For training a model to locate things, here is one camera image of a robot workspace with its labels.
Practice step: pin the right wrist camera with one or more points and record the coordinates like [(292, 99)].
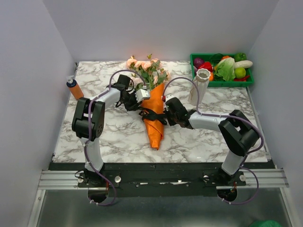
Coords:
[(169, 101)]

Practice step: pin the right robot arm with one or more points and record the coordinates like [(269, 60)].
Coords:
[(238, 132)]

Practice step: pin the red chili pepper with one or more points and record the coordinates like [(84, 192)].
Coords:
[(244, 79)]

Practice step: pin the pink flower bouquet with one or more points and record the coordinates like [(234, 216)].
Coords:
[(151, 70)]

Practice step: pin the green lime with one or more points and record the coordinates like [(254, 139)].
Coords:
[(240, 73)]

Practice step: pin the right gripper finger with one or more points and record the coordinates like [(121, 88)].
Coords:
[(166, 112), (166, 120)]

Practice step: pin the orange paper flower wrap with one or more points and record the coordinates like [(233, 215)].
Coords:
[(155, 129)]

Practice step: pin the green plastic crate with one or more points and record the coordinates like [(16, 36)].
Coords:
[(214, 59)]

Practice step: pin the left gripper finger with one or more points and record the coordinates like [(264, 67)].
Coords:
[(130, 107), (137, 104)]

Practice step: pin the green cloth object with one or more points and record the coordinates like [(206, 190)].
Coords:
[(265, 223)]

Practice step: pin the black ribbon gold lettering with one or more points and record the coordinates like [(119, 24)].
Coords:
[(148, 114)]

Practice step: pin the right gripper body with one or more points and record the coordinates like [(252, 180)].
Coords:
[(173, 118)]

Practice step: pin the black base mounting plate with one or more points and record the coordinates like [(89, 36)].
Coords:
[(160, 180)]

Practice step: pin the green lettuce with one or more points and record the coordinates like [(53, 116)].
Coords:
[(224, 70)]

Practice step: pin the purple onion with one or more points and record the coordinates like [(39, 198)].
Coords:
[(197, 62)]

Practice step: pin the red bell pepper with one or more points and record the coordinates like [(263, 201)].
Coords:
[(206, 65)]

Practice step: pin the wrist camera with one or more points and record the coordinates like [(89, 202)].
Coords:
[(142, 94), (169, 101)]

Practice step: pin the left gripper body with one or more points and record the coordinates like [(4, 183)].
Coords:
[(129, 98)]

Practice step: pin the aluminium rail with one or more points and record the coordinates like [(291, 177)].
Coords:
[(66, 180)]

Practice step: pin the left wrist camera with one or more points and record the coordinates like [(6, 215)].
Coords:
[(142, 94)]

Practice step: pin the orange bottle blue cap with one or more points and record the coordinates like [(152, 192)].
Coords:
[(74, 88)]

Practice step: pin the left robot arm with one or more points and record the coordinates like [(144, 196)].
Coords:
[(89, 117)]

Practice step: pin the orange fruit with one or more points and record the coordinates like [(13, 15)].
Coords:
[(211, 77), (225, 57)]

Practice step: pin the white radish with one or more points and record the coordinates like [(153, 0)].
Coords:
[(243, 64)]

